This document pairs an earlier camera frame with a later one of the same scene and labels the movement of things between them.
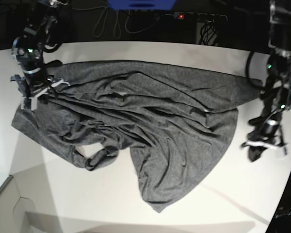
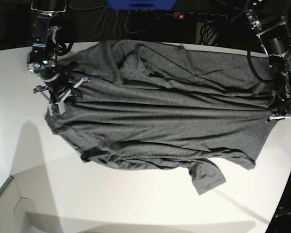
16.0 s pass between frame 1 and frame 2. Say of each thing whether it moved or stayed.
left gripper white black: moved
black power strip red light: stayed
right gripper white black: moved
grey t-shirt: moved
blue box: stayed
